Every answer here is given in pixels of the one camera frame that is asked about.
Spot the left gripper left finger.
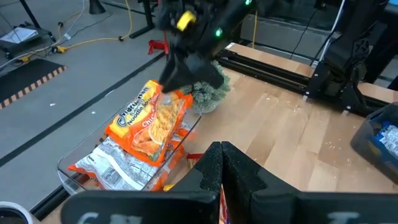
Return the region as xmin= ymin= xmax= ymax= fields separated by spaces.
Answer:
xmin=60 ymin=141 xmax=223 ymax=224

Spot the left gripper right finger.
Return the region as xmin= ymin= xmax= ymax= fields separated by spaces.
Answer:
xmin=221 ymin=141 xmax=398 ymax=224

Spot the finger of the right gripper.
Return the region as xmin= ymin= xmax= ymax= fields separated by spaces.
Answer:
xmin=191 ymin=55 xmax=224 ymax=90
xmin=159 ymin=52 xmax=195 ymax=93

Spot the red Maruchan noodle packet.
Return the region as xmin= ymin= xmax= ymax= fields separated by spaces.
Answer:
xmin=162 ymin=152 xmax=231 ymax=224

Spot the orange Maruchan noodle packet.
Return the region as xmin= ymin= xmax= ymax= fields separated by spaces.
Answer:
xmin=104 ymin=80 xmax=194 ymax=167
xmin=67 ymin=136 xmax=175 ymax=191
xmin=146 ymin=124 xmax=191 ymax=192

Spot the blue Maruchan noodle packet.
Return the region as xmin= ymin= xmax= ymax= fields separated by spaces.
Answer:
xmin=372 ymin=120 xmax=398 ymax=164

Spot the small pale green succulent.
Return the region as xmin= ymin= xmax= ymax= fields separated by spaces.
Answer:
xmin=180 ymin=60 xmax=231 ymax=114

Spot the red floor stand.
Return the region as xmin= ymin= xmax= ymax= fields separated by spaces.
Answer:
xmin=147 ymin=30 xmax=170 ymax=56

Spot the dark grey plastic bin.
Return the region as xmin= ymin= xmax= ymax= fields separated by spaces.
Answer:
xmin=350 ymin=101 xmax=398 ymax=185

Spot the black cone base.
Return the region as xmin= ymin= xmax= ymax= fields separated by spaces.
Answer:
xmin=89 ymin=0 xmax=106 ymax=15

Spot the clear plastic bin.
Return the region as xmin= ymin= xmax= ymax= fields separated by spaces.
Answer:
xmin=57 ymin=102 xmax=203 ymax=196

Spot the black hazard-striped floor mat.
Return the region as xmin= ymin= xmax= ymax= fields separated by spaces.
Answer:
xmin=0 ymin=58 xmax=68 ymax=110

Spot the black stand with white paper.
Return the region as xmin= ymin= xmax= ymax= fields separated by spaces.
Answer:
xmin=0 ymin=0 xmax=57 ymax=60

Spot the black desk frame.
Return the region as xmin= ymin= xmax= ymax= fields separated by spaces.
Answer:
xmin=129 ymin=0 xmax=156 ymax=40

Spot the yellow extension cord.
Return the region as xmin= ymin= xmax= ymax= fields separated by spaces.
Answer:
xmin=252 ymin=9 xmax=259 ymax=50

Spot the yellow floor cable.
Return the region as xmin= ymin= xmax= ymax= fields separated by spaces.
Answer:
xmin=0 ymin=0 xmax=133 ymax=63

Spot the black cable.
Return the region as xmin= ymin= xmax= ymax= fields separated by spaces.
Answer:
xmin=289 ymin=9 xmax=318 ymax=60

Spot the white cable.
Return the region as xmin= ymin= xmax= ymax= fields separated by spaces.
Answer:
xmin=318 ymin=0 xmax=346 ymax=65

